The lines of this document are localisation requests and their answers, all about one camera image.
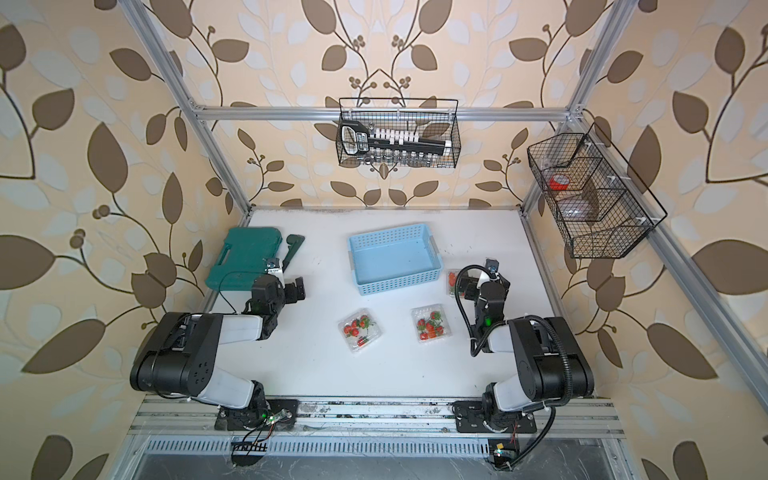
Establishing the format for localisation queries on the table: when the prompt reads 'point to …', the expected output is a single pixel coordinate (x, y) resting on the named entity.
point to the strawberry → (353, 329)
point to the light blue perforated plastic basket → (389, 259)
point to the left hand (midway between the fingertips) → (281, 277)
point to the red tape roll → (559, 182)
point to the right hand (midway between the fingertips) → (483, 273)
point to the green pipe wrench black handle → (294, 242)
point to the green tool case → (243, 257)
